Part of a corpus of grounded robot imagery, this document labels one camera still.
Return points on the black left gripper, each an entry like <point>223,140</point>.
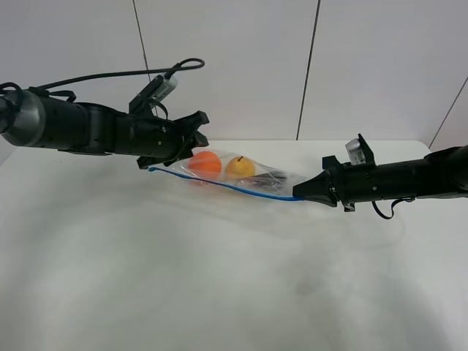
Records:
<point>163,140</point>

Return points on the clear zip bag blue seal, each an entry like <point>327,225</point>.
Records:
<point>180,169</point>

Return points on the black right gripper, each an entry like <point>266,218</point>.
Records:
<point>351,184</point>

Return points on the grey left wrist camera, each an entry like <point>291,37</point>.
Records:
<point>161,89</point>

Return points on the yellow pear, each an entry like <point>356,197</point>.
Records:
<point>240,167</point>

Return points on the orange fruit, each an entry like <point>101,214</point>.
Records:
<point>206,166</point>

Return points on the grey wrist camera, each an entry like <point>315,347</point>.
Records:
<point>359,151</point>
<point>161,89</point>

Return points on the purple eggplant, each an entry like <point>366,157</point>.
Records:
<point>275,179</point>

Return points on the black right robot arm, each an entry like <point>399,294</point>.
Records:
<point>442,174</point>

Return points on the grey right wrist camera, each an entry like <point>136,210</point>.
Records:
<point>359,151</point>

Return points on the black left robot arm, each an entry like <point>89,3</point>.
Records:
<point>38,118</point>

